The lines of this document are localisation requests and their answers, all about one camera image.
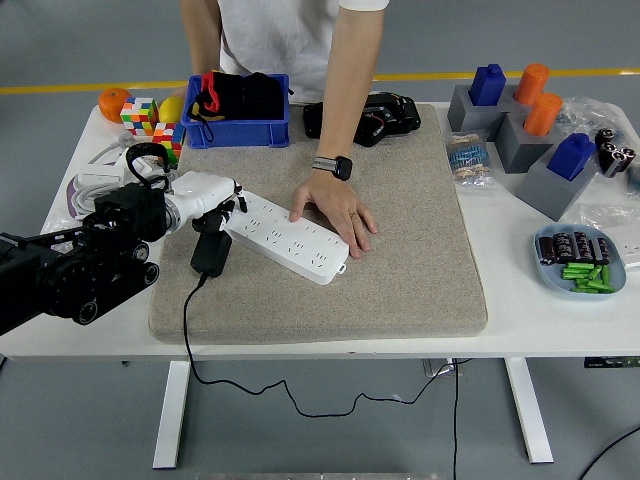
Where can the person's left hand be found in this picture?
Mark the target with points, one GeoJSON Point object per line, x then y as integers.
{"type": "Point", "coordinates": [332, 205]}

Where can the person's right hand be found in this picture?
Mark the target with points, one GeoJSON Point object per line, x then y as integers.
{"type": "Point", "coordinates": [180, 92]}

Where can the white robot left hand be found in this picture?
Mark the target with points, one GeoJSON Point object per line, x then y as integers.
{"type": "Point", "coordinates": [205, 192]}

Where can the white power strip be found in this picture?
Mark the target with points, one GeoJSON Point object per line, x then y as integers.
{"type": "Point", "coordinates": [295, 250]}

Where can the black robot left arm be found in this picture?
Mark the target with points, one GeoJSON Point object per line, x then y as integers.
{"type": "Point", "coordinates": [75, 280]}

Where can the person's right forearm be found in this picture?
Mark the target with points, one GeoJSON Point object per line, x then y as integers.
{"type": "Point", "coordinates": [202, 45]}

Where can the person's left forearm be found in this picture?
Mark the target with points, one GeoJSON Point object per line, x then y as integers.
{"type": "Point", "coordinates": [345, 100]}

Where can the yellow lemon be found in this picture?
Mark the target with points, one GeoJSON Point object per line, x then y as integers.
{"type": "Point", "coordinates": [171, 110]}

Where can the black wristwatch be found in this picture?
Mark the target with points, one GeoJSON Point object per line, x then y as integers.
{"type": "Point", "coordinates": [340, 167]}

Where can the multicoloured puzzle cube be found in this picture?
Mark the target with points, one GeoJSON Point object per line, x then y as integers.
{"type": "Point", "coordinates": [168, 142]}
{"type": "Point", "coordinates": [139, 116]}

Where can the blue plastic bin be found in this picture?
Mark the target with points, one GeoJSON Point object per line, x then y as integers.
{"type": "Point", "coordinates": [235, 134]}

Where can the orange fruit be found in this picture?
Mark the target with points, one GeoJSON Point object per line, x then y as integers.
{"type": "Point", "coordinates": [114, 105]}

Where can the black cloth with red trim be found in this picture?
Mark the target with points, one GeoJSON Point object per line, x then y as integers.
{"type": "Point", "coordinates": [255, 95]}

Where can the grey-brown mat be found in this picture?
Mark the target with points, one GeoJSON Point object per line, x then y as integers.
{"type": "Point", "coordinates": [410, 225]}

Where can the white rectangular adapter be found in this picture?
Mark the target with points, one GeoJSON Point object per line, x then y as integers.
{"type": "Point", "coordinates": [100, 177]}

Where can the black electronic device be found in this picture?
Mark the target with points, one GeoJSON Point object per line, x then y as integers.
{"type": "Point", "coordinates": [395, 117]}

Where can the person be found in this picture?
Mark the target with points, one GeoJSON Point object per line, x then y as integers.
{"type": "Point", "coordinates": [280, 40]}

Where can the purple tape roll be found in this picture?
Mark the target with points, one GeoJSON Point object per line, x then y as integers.
{"type": "Point", "coordinates": [71, 197]}

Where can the bag of resistors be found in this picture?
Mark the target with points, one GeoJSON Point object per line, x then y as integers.
{"type": "Point", "coordinates": [469, 160]}

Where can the grey holder block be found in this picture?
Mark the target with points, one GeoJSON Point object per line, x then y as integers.
{"type": "Point", "coordinates": [462, 117]}
{"type": "Point", "coordinates": [550, 195]}
{"type": "Point", "coordinates": [517, 152]}

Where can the blue bottle-shaped block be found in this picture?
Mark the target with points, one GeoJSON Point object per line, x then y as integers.
{"type": "Point", "coordinates": [486, 85]}
{"type": "Point", "coordinates": [570, 157]}

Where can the white table leg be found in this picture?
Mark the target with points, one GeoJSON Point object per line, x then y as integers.
{"type": "Point", "coordinates": [171, 415]}
{"type": "Point", "coordinates": [530, 410]}

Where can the orange cylinder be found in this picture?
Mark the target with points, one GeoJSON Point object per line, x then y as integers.
{"type": "Point", "coordinates": [531, 85]}
{"type": "Point", "coordinates": [542, 115]}

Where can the light blue tray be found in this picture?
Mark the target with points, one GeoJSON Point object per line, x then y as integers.
{"type": "Point", "coordinates": [550, 277]}

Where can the green cylindrical battery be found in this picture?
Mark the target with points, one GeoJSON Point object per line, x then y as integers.
{"type": "Point", "coordinates": [579, 267]}
{"type": "Point", "coordinates": [595, 272]}
{"type": "Point", "coordinates": [606, 275]}
{"type": "Point", "coordinates": [592, 287]}
{"type": "Point", "coordinates": [576, 273]}

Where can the clear plastic bag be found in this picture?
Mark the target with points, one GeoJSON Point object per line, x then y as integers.
{"type": "Point", "coordinates": [592, 112]}
{"type": "Point", "coordinates": [607, 216]}

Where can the large black capacitor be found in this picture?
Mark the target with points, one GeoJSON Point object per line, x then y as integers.
{"type": "Point", "coordinates": [626, 160]}
{"type": "Point", "coordinates": [611, 159]}
{"type": "Point", "coordinates": [605, 139]}

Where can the bag of blue parts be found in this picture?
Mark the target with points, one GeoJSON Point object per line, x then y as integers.
{"type": "Point", "coordinates": [634, 177]}

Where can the black table control panel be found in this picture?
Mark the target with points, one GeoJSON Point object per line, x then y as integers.
{"type": "Point", "coordinates": [612, 362]}

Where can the white square switch plate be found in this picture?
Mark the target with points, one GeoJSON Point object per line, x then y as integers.
{"type": "Point", "coordinates": [143, 165]}

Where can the metal bracket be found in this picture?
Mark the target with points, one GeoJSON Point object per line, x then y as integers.
{"type": "Point", "coordinates": [439, 369]}

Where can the white wall socket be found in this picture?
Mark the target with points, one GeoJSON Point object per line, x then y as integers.
{"type": "Point", "coordinates": [631, 252]}

